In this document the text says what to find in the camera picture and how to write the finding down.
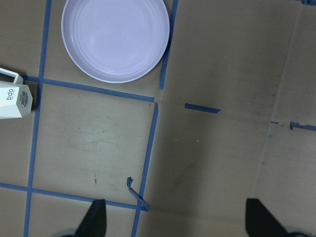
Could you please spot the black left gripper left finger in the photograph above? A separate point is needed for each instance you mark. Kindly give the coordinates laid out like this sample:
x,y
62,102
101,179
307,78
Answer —
x,y
94,223

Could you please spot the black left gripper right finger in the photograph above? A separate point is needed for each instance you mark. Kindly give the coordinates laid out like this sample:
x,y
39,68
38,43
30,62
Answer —
x,y
259,221

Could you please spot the white faceted mug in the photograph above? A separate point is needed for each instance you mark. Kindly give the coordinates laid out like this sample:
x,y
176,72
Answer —
x,y
15,97

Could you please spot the lavender round plate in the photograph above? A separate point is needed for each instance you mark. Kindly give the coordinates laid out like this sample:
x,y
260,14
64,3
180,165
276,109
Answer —
x,y
115,41

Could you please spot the brown cardboard table cover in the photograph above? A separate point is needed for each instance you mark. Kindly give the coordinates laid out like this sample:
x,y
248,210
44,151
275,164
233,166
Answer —
x,y
177,152

